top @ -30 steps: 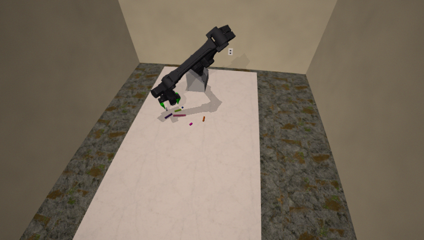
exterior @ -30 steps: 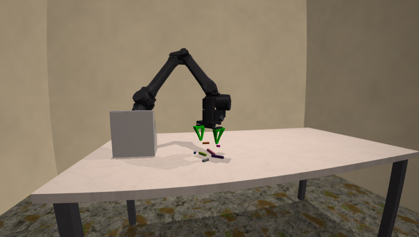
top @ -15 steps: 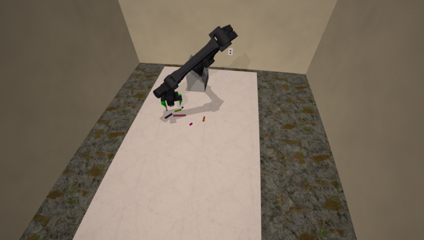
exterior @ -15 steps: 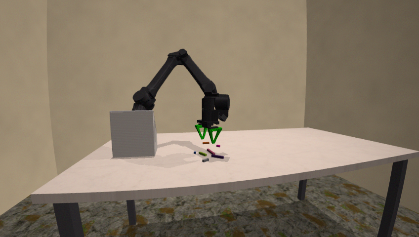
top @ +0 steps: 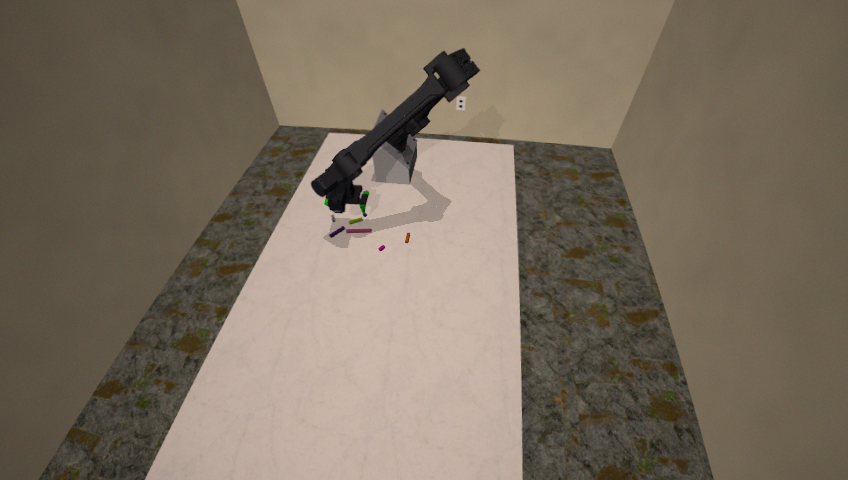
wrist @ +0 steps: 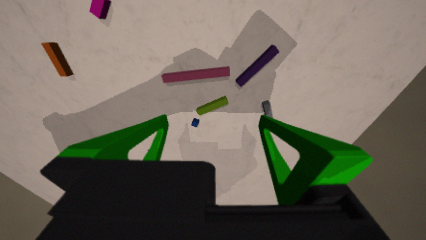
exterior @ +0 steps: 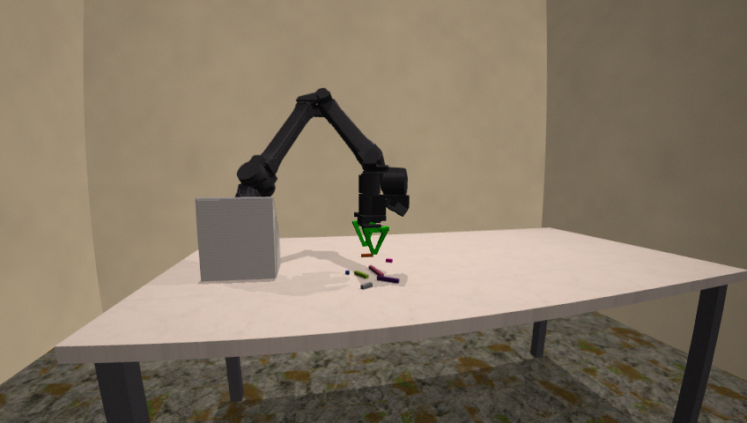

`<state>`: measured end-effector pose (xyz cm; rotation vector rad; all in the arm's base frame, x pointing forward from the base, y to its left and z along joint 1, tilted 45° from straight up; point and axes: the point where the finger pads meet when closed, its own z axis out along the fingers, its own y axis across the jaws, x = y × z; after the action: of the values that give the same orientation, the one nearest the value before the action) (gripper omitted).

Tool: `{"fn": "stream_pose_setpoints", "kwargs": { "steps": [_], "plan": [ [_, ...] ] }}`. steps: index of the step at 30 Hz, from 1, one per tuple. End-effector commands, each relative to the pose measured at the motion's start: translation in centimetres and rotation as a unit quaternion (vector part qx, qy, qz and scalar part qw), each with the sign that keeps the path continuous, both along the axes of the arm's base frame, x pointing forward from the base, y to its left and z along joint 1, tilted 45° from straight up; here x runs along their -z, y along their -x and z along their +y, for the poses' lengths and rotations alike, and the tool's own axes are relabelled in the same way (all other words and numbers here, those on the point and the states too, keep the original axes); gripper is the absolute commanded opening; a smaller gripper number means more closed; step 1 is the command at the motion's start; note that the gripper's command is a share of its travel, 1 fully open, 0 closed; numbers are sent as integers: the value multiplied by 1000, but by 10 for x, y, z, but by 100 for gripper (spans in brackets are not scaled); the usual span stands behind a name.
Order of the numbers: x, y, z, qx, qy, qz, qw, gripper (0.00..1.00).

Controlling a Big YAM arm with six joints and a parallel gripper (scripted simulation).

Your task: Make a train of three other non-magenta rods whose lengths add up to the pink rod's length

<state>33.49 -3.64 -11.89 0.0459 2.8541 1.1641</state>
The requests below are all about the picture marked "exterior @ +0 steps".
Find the pink rod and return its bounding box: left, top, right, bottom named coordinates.
left=368, top=265, right=384, bottom=277

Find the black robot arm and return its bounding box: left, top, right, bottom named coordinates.
left=235, top=88, right=410, bottom=217

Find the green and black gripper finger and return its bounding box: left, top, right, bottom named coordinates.
left=362, top=226, right=389, bottom=255
left=352, top=220, right=376, bottom=247

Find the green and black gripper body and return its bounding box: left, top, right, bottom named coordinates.
left=354, top=193, right=387, bottom=228

